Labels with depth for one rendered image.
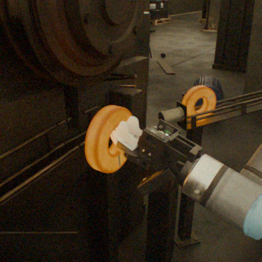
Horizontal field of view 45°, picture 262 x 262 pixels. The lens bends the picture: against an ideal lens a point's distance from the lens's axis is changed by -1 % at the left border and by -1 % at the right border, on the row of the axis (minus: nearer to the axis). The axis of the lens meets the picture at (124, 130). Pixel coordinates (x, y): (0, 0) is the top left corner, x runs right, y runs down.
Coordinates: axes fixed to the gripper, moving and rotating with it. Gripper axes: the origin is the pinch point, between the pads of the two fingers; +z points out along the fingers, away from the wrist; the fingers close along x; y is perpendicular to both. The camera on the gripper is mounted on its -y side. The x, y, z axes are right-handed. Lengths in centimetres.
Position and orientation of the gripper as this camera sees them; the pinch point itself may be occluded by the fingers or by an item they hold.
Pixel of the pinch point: (111, 131)
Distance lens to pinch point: 72.3
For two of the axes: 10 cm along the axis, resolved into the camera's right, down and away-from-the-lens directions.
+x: -5.7, 3.3, -7.5
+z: -7.9, -4.8, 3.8
